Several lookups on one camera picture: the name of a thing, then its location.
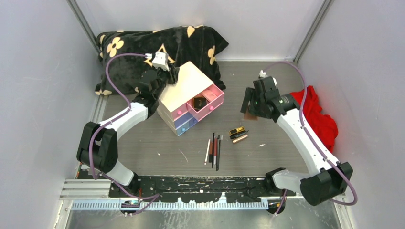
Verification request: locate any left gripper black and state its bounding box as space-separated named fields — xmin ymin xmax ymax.
xmin=154 ymin=67 xmax=181 ymax=101

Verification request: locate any brown eyeshadow palette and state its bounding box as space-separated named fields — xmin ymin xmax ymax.
xmin=244 ymin=112 xmax=258 ymax=121

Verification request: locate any pastel mini drawer organizer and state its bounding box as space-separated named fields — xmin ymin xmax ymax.
xmin=157 ymin=62 xmax=224 ymax=136

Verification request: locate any black round compact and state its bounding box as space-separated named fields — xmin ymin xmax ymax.
xmin=192 ymin=96 xmax=208 ymax=111

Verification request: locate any pink square compact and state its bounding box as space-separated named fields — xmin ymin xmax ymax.
xmin=201 ymin=89 xmax=217 ymax=102

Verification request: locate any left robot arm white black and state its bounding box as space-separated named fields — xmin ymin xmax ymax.
xmin=76 ymin=64 xmax=179 ymax=197

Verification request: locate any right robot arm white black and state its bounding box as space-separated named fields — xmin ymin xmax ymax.
xmin=241 ymin=76 xmax=353 ymax=206

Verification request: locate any red makeup pencil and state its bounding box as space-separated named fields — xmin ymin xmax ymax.
xmin=213 ymin=138 xmax=218 ymax=166

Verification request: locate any white makeup pencil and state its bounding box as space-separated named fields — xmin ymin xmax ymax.
xmin=204 ymin=139 xmax=211 ymax=165

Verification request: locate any gold black lipstick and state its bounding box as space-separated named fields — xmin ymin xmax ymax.
xmin=229 ymin=126 xmax=245 ymax=135

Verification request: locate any black floral plush blanket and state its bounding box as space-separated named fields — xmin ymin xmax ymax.
xmin=95 ymin=25 xmax=229 ymax=95

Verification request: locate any rose gold lipstick tube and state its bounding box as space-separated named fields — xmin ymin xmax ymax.
xmin=232 ymin=134 xmax=248 ymax=144

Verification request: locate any red cloth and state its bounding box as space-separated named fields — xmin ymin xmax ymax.
xmin=303 ymin=85 xmax=339 ymax=153

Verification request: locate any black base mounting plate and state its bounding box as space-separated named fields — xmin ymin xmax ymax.
xmin=108 ymin=176 xmax=297 ymax=204

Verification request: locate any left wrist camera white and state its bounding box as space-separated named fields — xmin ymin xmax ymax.
xmin=151 ymin=52 xmax=170 ymax=71

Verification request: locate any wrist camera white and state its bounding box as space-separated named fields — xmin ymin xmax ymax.
xmin=258 ymin=70 xmax=277 ymax=86
xmin=151 ymin=52 xmax=170 ymax=71

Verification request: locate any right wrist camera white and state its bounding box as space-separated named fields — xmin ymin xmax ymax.
xmin=258 ymin=70 xmax=277 ymax=86

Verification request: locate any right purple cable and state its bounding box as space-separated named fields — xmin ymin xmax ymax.
xmin=259 ymin=61 xmax=358 ymax=219

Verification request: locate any purple cable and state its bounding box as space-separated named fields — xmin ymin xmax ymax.
xmin=88 ymin=53 xmax=159 ymax=216
xmin=259 ymin=61 xmax=358 ymax=219

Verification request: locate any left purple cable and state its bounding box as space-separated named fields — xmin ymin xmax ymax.
xmin=88 ymin=53 xmax=159 ymax=216

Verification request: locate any aluminium slotted rail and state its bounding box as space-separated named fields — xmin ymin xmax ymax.
xmin=71 ymin=200 xmax=268 ymax=210

